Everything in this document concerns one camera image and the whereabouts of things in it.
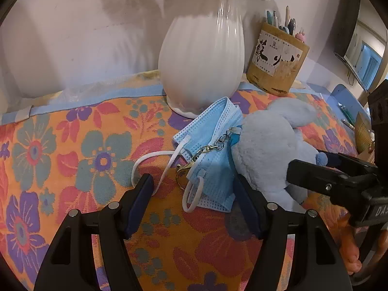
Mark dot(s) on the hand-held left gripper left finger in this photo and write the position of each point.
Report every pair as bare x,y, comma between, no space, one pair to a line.
138,209

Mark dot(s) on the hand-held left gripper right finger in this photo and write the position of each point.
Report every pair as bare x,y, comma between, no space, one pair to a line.
247,209

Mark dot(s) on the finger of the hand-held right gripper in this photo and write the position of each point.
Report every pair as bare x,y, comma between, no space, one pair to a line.
348,163
315,177

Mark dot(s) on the blue face mask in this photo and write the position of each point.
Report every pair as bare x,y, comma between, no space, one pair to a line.
215,182
209,118

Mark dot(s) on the light blue plush toy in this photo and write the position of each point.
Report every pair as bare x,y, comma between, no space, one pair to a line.
266,148

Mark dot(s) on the person's right hand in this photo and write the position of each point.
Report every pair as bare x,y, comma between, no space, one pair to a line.
351,248

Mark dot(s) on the tan wooden object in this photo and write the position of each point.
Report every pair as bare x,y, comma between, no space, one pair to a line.
362,133

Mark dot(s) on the green white pen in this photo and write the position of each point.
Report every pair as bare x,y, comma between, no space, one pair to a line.
347,121

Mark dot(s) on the floral orange tablecloth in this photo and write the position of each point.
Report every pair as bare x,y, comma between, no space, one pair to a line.
91,163

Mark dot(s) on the blue chair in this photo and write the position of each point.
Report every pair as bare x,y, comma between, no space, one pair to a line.
342,97

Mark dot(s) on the black television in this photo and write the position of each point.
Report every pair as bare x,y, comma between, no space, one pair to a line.
363,51

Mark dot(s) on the bamboo pen holder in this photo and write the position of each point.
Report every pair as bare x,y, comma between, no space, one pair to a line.
279,66

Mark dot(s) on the white ceramic vase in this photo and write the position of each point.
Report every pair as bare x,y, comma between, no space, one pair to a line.
200,75

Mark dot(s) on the bunch of pens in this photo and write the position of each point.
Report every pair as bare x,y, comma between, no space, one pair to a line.
291,25

